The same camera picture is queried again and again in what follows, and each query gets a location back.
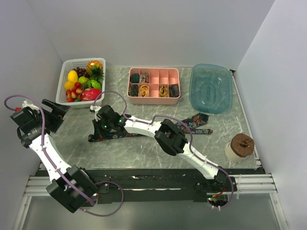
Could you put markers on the orange pineapple with leaves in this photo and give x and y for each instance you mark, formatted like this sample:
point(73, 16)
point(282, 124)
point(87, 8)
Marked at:
point(95, 70)

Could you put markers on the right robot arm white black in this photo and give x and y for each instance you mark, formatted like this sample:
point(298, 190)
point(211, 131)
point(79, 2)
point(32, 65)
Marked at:
point(171, 138)

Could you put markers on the rolled yellow tie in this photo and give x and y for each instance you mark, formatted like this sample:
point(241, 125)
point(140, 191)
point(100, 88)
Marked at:
point(144, 91)
point(164, 91)

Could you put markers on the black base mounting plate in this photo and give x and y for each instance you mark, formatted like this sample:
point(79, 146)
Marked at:
point(110, 192)

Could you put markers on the rolled yellow tie right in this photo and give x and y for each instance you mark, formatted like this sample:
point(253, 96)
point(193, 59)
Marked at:
point(164, 91)

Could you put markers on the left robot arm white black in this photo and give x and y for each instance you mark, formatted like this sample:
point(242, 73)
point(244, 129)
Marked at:
point(71, 186)

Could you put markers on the aluminium rail frame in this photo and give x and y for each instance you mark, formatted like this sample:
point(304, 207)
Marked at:
point(245, 181)

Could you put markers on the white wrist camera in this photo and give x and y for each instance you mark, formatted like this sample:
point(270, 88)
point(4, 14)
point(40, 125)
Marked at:
point(25, 104)
point(95, 109)

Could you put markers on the rolled dark patterned tie left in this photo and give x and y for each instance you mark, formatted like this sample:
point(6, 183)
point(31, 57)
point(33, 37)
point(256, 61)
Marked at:
point(133, 90)

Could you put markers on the yellow lemon lower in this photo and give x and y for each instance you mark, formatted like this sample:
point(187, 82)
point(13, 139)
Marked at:
point(68, 85)

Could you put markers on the rolled dark patterned tie right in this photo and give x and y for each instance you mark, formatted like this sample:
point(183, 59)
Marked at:
point(174, 91)

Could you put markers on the pink dragon fruit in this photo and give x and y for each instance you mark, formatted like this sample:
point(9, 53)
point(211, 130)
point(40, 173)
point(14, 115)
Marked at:
point(90, 94)

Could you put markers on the yellow lemon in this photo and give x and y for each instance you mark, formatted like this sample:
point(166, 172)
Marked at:
point(72, 76)
point(68, 85)

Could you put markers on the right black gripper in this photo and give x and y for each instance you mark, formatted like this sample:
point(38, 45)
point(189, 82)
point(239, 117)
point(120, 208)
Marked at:
point(98, 133)

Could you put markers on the pink compartment organizer box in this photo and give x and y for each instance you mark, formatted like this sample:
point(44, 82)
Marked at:
point(158, 77)

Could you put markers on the yellow lemon upper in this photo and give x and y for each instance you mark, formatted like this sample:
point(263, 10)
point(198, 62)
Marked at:
point(72, 76)

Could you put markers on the rolled colourful dotted tie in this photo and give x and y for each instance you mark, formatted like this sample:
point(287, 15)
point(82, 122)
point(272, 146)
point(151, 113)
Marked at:
point(144, 78)

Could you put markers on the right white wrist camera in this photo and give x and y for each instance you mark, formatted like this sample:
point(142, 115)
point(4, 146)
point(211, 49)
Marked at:
point(95, 109)

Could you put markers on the brown lidded white cup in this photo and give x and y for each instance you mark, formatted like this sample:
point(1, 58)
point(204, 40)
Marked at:
point(239, 147)

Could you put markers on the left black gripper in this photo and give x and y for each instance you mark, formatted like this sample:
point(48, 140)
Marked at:
point(56, 114)

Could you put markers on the light green pear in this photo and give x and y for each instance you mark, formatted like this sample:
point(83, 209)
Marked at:
point(83, 80)

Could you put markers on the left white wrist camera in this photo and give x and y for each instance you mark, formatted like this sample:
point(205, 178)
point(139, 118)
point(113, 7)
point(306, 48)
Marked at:
point(25, 104)

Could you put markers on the rolled dark green tie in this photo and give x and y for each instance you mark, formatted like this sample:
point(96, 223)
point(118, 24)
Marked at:
point(135, 78)

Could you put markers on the white plastic fruit basket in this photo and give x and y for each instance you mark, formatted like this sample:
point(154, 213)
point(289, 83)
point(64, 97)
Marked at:
point(66, 68)

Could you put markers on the dark purple grapes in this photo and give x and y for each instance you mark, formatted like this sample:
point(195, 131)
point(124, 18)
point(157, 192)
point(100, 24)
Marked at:
point(81, 72)

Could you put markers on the rolled yellow tie left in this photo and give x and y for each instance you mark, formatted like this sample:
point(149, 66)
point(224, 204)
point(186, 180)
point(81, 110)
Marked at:
point(144, 91)

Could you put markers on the red cherry bunch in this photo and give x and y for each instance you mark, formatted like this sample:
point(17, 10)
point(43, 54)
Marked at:
point(74, 94)

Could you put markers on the teal translucent plastic tub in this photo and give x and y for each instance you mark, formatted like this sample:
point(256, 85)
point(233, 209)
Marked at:
point(210, 89)

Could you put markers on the rolled dark patterned tie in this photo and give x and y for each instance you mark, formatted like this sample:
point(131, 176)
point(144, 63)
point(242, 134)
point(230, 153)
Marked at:
point(174, 91)
point(133, 90)

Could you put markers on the dark floral patterned necktie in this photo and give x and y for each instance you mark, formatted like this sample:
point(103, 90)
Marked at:
point(193, 122)

